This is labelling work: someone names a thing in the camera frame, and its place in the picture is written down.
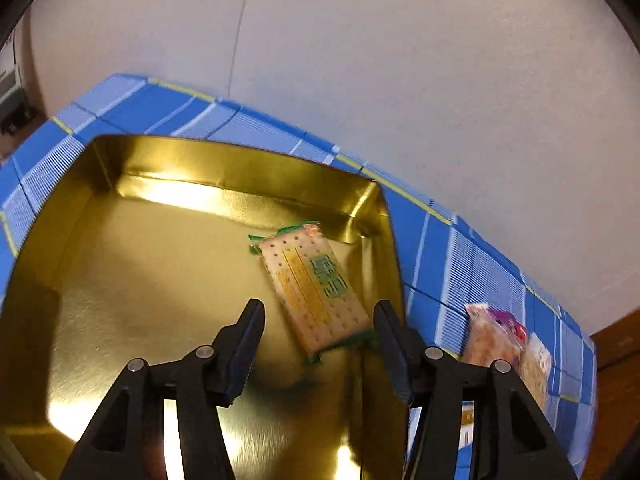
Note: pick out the rice cracker packet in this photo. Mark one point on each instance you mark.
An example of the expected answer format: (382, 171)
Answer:
(535, 369)

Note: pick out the wooden door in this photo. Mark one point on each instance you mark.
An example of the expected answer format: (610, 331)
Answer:
(617, 419)

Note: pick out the clear orange biscuit packet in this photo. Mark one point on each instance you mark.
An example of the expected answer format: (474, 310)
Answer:
(488, 341)

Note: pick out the purple snack packet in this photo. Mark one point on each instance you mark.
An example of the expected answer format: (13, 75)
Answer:
(510, 324)

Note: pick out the long brown white snack bar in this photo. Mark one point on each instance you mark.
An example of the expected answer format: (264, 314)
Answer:
(467, 424)

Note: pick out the green cracker packet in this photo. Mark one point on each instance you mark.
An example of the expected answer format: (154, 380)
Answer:
(321, 305)

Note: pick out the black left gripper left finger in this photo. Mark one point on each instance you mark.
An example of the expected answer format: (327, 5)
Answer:
(125, 437)

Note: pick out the blue plaid tablecloth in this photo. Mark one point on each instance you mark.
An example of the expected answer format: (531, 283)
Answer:
(444, 263)

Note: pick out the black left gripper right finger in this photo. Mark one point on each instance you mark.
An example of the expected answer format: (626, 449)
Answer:
(512, 438)

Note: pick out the gold tin box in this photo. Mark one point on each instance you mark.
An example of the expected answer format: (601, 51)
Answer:
(143, 251)

